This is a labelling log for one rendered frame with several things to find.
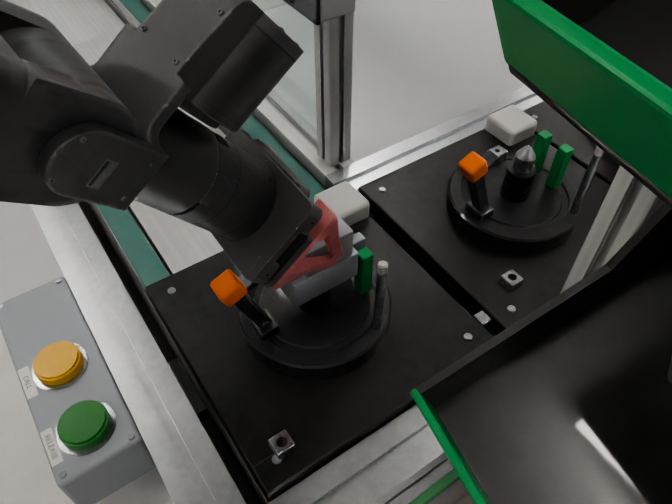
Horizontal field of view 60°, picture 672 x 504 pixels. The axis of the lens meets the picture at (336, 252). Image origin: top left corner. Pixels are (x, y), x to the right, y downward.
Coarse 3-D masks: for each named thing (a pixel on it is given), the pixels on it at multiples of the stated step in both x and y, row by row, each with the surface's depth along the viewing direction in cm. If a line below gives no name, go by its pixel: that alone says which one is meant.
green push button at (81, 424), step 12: (72, 408) 48; (84, 408) 48; (96, 408) 48; (60, 420) 47; (72, 420) 47; (84, 420) 47; (96, 420) 47; (108, 420) 48; (60, 432) 47; (72, 432) 47; (84, 432) 47; (96, 432) 47; (72, 444) 46; (84, 444) 46; (96, 444) 47
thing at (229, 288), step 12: (228, 276) 44; (240, 276) 46; (216, 288) 44; (228, 288) 44; (240, 288) 44; (252, 288) 46; (228, 300) 44; (240, 300) 46; (252, 300) 47; (252, 312) 48; (264, 312) 49; (264, 324) 50
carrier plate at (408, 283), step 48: (384, 240) 61; (192, 288) 57; (432, 288) 57; (192, 336) 53; (240, 336) 53; (432, 336) 53; (480, 336) 53; (240, 384) 50; (288, 384) 50; (336, 384) 50; (384, 384) 50; (240, 432) 47; (288, 432) 47; (336, 432) 47; (288, 480) 44
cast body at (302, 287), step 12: (348, 228) 46; (348, 240) 46; (360, 240) 51; (312, 252) 45; (324, 252) 45; (348, 252) 47; (336, 264) 48; (348, 264) 49; (312, 276) 47; (324, 276) 48; (336, 276) 49; (348, 276) 50; (288, 288) 47; (300, 288) 47; (312, 288) 48; (324, 288) 49; (300, 300) 48
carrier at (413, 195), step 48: (480, 144) 71; (528, 144) 71; (384, 192) 66; (432, 192) 66; (528, 192) 61; (576, 192) 63; (432, 240) 61; (480, 240) 60; (528, 240) 58; (576, 240) 61; (480, 288) 57; (528, 288) 57
